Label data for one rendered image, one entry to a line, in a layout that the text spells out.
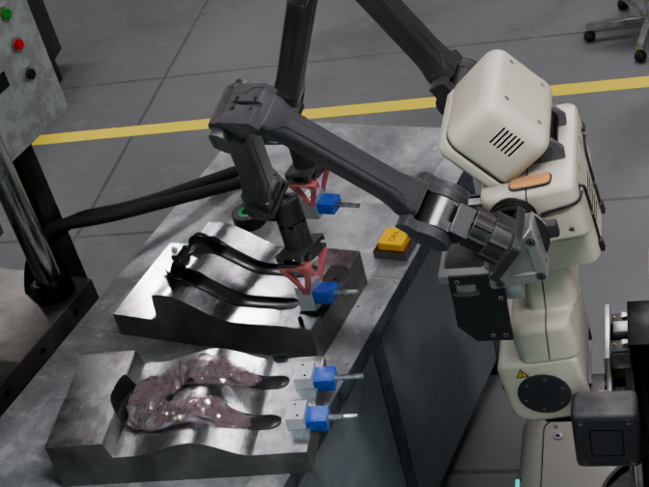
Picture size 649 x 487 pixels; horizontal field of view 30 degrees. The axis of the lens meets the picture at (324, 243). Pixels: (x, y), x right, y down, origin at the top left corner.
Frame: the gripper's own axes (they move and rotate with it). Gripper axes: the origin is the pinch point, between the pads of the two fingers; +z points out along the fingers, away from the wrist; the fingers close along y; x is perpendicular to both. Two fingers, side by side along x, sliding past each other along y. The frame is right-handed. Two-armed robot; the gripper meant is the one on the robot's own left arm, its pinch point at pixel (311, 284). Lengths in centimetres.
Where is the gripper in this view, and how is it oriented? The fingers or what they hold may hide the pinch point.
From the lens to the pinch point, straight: 246.3
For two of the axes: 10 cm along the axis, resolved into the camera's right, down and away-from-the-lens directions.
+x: 8.6, -0.5, -5.1
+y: -4.3, 4.6, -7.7
